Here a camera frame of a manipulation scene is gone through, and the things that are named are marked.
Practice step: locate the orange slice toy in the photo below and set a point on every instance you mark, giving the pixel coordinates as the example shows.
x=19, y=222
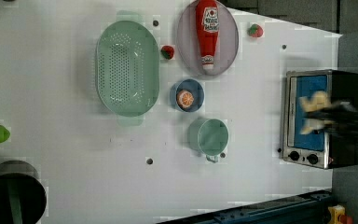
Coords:
x=184, y=99

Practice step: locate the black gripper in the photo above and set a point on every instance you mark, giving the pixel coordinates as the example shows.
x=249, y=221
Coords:
x=339, y=119

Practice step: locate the blue metal frame rail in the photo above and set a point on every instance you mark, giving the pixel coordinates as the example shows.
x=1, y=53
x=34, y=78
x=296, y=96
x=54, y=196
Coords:
x=307, y=208

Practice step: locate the green mug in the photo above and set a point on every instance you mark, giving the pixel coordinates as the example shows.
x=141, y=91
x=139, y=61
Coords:
x=208, y=137

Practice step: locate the yellow plush peeled banana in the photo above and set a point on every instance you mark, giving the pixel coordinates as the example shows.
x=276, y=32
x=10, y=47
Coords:
x=318, y=101

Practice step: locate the black round bin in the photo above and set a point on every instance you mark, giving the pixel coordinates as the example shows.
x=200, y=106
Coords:
x=23, y=199

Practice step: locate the light red strawberry toy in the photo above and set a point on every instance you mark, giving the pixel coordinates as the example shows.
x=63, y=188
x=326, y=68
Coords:
x=255, y=31

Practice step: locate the dark red strawberry toy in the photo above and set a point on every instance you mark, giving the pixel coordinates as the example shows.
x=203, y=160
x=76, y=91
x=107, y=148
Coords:
x=167, y=52

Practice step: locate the red ketchup bottle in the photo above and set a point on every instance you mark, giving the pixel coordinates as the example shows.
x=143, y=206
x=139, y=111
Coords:
x=207, y=26

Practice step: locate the blue bowl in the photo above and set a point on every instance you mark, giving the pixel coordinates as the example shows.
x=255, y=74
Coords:
x=194, y=88

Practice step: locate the grey round plate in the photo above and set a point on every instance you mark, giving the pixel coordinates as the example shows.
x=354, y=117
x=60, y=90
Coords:
x=188, y=45

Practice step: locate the green perforated colander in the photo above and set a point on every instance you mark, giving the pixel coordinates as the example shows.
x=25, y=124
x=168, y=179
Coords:
x=127, y=68

